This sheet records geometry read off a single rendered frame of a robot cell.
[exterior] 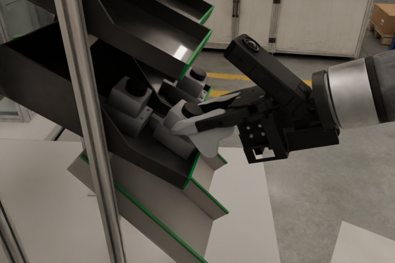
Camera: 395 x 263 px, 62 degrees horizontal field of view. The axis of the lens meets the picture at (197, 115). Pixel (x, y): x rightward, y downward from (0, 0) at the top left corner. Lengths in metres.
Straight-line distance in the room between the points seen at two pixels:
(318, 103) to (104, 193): 0.29
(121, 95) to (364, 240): 0.67
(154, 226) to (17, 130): 0.88
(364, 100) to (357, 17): 3.95
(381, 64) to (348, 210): 1.90
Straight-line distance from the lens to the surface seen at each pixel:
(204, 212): 0.67
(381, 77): 0.38
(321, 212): 2.17
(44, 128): 1.29
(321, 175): 2.43
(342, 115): 0.38
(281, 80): 0.39
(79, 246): 0.85
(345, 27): 4.32
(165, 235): 0.54
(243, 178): 0.97
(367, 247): 0.89
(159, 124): 0.48
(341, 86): 0.38
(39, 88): 0.46
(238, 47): 0.39
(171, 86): 0.59
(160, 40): 0.42
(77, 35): 0.36
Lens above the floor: 1.50
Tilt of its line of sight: 31 degrees down
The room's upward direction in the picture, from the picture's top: straight up
